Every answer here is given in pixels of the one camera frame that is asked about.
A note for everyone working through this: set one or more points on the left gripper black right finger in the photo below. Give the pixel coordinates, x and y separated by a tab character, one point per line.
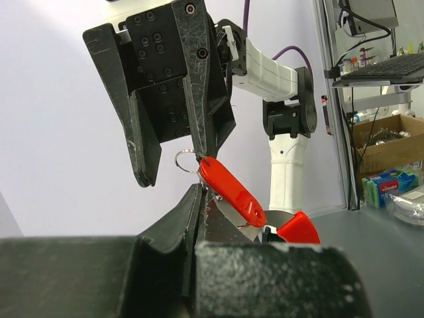
235	277

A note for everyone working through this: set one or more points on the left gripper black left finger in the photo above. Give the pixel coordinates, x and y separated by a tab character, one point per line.
147	275

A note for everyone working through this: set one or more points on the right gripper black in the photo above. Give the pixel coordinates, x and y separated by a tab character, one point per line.
144	80

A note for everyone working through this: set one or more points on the small key red cap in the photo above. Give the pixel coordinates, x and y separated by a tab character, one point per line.
232	199

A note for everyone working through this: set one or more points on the metal key holder red handle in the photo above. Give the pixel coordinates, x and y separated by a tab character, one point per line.
281	226

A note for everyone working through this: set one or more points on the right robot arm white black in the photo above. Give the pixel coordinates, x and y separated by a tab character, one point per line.
289	113

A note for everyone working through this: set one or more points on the green sponge pack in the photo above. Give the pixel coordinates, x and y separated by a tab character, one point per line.
377	187

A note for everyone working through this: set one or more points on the cardboard box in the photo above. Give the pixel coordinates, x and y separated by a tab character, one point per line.
388	143

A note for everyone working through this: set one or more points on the black keyboard on stand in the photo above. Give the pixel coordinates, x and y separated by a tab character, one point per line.
400	70

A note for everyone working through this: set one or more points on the aluminium frame post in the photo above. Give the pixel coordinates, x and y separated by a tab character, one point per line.
325	19

